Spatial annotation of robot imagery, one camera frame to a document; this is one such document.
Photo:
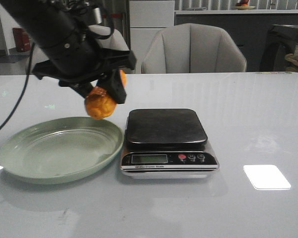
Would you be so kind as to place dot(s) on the white drawer cabinet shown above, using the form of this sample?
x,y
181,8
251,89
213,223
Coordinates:
x,y
147,17

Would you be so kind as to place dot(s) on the beige cushion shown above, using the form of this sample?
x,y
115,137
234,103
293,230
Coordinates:
x,y
292,62

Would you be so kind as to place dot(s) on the grey chair left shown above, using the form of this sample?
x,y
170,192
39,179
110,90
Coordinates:
x,y
114,42

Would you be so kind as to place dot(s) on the fruit bowl on counter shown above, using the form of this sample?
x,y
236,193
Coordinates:
x,y
243,5

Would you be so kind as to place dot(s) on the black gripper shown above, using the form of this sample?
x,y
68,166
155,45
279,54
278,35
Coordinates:
x,y
79,68

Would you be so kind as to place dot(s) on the dark grey sideboard counter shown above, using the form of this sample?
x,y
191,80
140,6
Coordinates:
x,y
248,28

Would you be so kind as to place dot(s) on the red barrier tape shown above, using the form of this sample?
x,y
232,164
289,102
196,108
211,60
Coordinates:
x,y
112,15

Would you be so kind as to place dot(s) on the red bin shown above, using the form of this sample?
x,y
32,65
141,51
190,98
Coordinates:
x,y
21,39

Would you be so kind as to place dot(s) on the black steel kitchen scale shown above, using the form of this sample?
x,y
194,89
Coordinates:
x,y
167,144

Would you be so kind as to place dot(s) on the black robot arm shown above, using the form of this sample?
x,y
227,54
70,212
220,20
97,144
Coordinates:
x,y
56,28

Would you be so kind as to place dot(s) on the orange corn cob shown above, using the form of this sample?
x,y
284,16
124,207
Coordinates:
x,y
99,104

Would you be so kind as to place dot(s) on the green plate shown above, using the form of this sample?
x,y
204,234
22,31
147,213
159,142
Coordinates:
x,y
61,150

